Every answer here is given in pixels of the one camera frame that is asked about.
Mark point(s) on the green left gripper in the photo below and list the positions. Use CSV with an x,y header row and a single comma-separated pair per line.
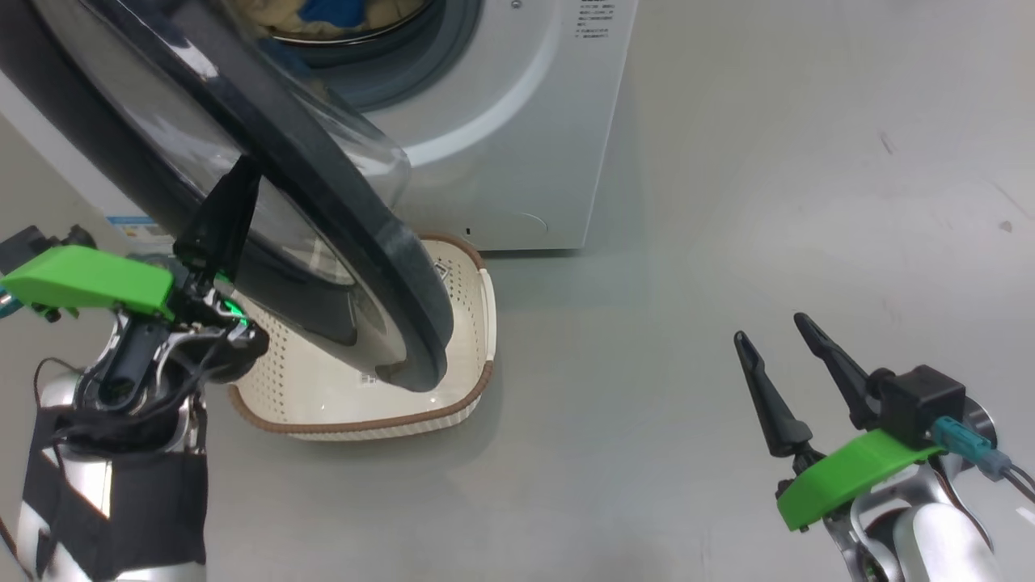
x,y
89,279

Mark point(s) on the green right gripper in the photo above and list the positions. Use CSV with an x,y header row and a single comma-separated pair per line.
x,y
849,477

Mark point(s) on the washing machine door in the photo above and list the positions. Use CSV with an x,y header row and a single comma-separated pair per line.
x,y
323,202

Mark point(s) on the yellow bear print pants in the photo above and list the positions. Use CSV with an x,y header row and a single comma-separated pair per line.
x,y
271,16

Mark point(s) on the yellow garment with blue trim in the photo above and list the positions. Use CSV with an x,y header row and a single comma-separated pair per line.
x,y
335,10

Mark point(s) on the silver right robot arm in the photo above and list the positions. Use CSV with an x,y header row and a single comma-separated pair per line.
x,y
930,533

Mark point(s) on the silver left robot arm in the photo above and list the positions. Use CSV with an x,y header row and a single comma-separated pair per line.
x,y
121,485

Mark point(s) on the white washing machine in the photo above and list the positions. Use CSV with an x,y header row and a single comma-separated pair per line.
x,y
525,121

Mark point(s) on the blue energy label sticker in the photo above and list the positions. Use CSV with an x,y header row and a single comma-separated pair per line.
x,y
133,228

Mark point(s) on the cream perforated laundry basket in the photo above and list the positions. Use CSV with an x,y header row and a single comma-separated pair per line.
x,y
461,356

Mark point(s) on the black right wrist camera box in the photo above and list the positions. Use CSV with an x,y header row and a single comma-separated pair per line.
x,y
922,404

